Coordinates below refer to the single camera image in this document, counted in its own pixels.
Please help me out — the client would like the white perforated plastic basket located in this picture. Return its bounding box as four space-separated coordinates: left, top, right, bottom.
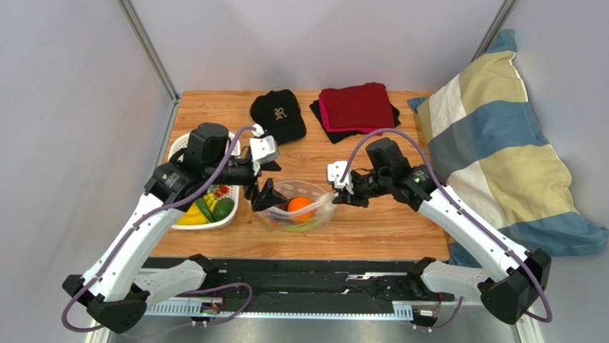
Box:
167 131 240 231

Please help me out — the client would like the green avocado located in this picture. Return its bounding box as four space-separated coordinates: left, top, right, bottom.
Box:
212 198 234 222

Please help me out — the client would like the black folded cloth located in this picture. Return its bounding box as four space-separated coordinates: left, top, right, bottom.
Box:
309 100 401 144

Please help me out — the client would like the dark red folded cloth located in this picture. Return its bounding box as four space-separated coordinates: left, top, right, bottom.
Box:
319 82 395 129

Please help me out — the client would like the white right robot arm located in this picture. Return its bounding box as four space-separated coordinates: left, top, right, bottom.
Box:
327 138 552 324

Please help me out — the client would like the blue yellow striped pillow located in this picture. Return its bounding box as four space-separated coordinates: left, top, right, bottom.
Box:
408 29 608 257

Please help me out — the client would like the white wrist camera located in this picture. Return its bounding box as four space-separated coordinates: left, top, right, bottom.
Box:
249 124 279 165
326 161 353 194

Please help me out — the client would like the dark purple round fruit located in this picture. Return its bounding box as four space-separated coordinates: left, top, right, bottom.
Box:
275 203 289 212

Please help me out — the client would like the orange fruit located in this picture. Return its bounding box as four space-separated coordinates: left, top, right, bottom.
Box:
288 197 315 224

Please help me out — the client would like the black baseball cap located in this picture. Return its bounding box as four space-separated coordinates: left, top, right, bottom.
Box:
249 89 307 145

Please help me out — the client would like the clear polka dot zip bag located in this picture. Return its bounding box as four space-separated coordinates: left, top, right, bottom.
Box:
257 180 337 233

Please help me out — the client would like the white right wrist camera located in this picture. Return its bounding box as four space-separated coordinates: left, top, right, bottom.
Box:
326 161 353 194

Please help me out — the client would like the green chili pepper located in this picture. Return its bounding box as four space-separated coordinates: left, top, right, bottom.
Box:
194 198 216 223

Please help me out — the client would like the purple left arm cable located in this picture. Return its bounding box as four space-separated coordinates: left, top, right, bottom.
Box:
61 125 255 333

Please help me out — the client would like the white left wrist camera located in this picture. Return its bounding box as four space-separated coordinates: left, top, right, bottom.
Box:
249 124 279 165

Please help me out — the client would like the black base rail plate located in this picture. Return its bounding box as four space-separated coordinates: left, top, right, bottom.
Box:
201 258 455 314

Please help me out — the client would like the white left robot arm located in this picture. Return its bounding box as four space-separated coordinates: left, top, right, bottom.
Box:
62 123 286 334

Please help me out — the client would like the yellow banana bunch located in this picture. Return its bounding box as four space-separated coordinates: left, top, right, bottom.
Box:
176 194 217 226

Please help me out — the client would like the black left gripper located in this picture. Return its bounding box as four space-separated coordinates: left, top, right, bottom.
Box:
207 158 289 211

